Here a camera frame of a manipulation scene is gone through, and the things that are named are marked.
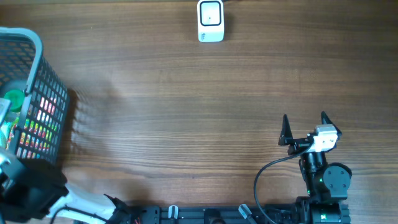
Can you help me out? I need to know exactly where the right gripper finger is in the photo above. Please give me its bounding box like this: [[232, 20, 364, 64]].
[[321, 111, 342, 136], [279, 114, 294, 145]]

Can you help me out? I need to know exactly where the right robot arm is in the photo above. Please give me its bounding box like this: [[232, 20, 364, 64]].
[[278, 111, 352, 223]]

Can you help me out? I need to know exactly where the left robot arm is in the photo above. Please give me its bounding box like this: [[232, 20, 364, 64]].
[[1, 149, 136, 224]]

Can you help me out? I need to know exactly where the right camera cable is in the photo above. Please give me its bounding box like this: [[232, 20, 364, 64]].
[[253, 142, 315, 224]]

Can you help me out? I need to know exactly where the grey plastic mesh basket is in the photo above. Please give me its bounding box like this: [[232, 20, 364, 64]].
[[1, 27, 70, 164]]

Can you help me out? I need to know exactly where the white barcode scanner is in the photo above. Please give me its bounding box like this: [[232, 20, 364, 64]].
[[197, 0, 224, 43]]

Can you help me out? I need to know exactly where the green lid plastic jar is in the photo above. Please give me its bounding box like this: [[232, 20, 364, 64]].
[[1, 80, 25, 122]]

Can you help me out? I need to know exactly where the camera cable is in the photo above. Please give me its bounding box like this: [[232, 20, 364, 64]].
[[48, 205, 109, 224], [253, 142, 315, 224]]

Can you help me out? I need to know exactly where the left camera cable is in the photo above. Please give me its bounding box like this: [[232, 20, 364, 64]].
[[48, 205, 109, 224]]

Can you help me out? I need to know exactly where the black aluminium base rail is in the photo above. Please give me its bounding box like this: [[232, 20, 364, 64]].
[[124, 203, 351, 224]]

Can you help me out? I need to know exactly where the teal snack packet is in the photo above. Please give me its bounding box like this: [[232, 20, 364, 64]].
[[1, 122, 14, 150]]

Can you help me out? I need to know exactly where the haribo gummy bag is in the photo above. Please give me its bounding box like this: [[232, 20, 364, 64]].
[[16, 96, 65, 163]]

